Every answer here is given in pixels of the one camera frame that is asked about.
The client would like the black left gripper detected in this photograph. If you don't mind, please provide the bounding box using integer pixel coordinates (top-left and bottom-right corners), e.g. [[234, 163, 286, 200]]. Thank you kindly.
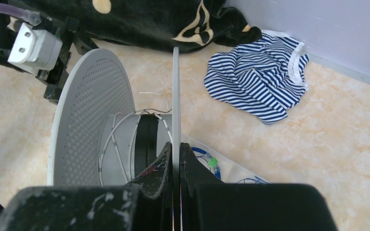
[[36, 17, 98, 104]]

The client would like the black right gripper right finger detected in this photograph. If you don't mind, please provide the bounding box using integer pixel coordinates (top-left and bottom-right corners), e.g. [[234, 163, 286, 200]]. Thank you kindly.
[[180, 143, 337, 231]]

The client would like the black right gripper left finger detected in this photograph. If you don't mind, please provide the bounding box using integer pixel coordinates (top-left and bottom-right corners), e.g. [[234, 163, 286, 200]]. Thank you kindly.
[[126, 142, 172, 231]]

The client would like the white thin cable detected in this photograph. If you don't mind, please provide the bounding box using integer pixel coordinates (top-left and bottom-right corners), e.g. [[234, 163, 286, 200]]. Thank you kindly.
[[97, 91, 173, 186]]

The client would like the white perforated cable spool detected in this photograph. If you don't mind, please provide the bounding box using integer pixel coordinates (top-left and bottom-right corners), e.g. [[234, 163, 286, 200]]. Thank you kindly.
[[47, 47, 182, 187]]

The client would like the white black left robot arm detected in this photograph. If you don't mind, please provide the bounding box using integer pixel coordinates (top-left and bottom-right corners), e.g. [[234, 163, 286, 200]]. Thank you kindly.
[[0, 0, 97, 104]]

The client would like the clear plastic tray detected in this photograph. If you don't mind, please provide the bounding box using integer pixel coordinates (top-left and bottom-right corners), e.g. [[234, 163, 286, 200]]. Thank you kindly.
[[182, 134, 268, 184]]

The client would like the black blanket with beige flowers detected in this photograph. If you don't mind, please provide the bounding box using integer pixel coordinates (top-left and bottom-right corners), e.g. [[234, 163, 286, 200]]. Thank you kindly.
[[25, 0, 262, 53]]

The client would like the blue white striped cloth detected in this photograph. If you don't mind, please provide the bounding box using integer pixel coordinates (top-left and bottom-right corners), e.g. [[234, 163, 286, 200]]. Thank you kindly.
[[203, 30, 309, 126]]

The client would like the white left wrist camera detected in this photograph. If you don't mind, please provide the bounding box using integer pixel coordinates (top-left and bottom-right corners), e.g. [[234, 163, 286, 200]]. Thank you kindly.
[[7, 23, 63, 75]]

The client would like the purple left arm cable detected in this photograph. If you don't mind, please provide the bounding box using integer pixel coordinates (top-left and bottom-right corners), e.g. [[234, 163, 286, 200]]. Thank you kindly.
[[0, 0, 42, 27]]

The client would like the blue tangled thin cable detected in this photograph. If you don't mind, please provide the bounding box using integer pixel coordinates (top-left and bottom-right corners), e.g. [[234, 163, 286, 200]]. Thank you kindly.
[[236, 176, 269, 185]]

